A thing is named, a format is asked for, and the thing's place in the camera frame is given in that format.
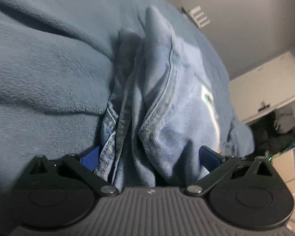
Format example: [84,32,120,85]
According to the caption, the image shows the light blue denim jacket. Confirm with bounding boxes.
[95,7,254,190]

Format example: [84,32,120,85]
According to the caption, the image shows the blue fleece bed blanket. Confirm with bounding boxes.
[0,0,237,202]

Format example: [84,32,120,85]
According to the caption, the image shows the white wardrobe cabinet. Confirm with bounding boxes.
[229,51,295,124]

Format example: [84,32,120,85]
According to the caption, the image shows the dark clothes pile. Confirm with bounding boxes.
[249,107,295,159]

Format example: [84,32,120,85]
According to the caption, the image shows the white wifi router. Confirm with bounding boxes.
[181,5,210,29]

